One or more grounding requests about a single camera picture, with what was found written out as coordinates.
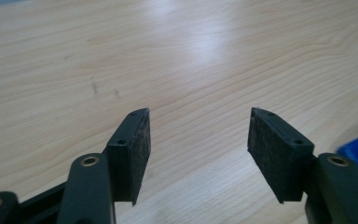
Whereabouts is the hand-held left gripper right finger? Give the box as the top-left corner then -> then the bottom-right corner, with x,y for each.
247,107 -> 315,204

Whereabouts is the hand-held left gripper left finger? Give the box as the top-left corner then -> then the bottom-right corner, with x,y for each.
105,107 -> 152,206

